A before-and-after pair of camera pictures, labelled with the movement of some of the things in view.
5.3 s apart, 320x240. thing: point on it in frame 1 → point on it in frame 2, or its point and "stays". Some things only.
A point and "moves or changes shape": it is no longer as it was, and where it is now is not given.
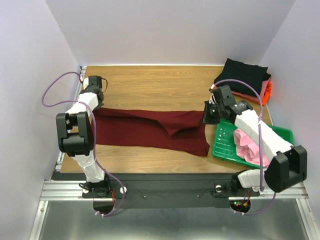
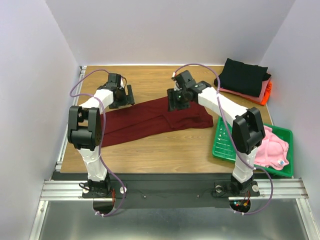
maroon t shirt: [178, 131] moves or changes shape
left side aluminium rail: [73, 99] stays
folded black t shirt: [254, 75] stays
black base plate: [164, 190] stays
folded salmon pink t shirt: [252, 98] stays
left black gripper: [99, 100] → [124, 99]
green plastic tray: [224, 146] stays
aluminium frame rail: [71, 191] stays
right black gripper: [206, 113] → [177, 103]
